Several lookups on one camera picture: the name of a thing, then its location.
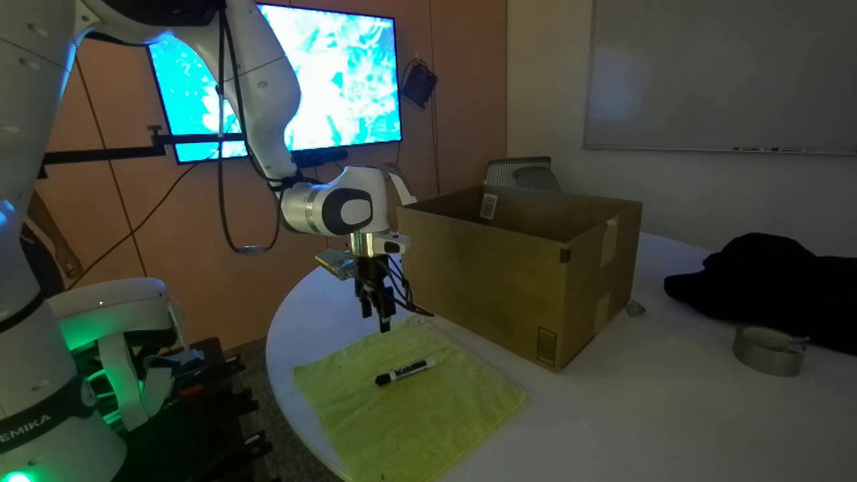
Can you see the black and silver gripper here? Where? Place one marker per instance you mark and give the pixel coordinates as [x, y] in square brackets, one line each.
[374, 258]

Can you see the black marker with white label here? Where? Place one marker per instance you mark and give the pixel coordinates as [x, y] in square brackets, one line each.
[405, 370]

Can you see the yellow microfibre towel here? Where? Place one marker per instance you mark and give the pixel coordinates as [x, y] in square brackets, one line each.
[419, 418]

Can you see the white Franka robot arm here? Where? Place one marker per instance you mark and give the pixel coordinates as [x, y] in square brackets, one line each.
[267, 80]

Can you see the open brown cardboard box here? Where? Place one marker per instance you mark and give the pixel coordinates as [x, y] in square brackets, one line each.
[498, 276]

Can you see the white plastic chair back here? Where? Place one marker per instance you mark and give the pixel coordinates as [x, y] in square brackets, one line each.
[522, 174]

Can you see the small grey object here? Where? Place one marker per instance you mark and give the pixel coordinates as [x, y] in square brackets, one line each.
[634, 309]

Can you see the black cloth bag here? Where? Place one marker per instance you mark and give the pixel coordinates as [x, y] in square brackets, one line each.
[766, 285]

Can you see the grey tape roll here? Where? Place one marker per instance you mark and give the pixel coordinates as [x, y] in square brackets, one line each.
[770, 352]

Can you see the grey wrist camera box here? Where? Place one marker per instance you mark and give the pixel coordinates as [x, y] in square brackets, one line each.
[334, 262]

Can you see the wall television screen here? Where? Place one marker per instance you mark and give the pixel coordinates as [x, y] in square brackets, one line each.
[349, 80]

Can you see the dark wall device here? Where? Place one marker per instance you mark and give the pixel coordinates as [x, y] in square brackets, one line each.
[419, 80]

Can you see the wall whiteboard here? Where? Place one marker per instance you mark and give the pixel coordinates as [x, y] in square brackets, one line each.
[723, 70]

